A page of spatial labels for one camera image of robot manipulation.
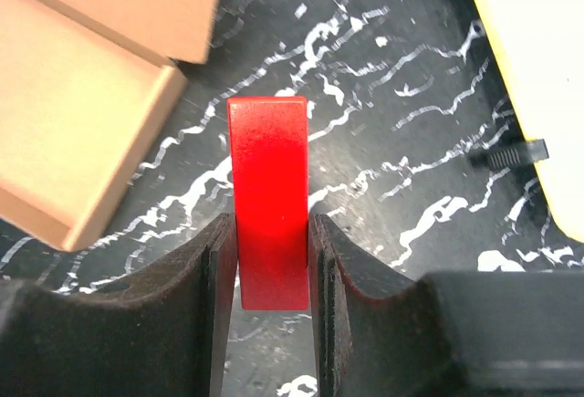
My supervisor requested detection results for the white board yellow frame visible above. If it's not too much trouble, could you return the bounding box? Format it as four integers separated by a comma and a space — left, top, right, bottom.
474, 0, 583, 241

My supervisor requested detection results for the brown cardboard box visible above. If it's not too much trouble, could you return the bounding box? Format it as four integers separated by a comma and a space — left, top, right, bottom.
1, 0, 217, 252

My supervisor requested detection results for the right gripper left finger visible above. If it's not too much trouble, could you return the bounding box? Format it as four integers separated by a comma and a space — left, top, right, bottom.
1, 214, 237, 396

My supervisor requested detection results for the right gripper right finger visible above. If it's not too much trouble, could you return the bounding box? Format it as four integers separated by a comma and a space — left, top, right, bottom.
308, 214, 583, 396

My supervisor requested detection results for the red rectangular block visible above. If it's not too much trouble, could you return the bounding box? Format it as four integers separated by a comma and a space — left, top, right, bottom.
227, 97, 309, 310

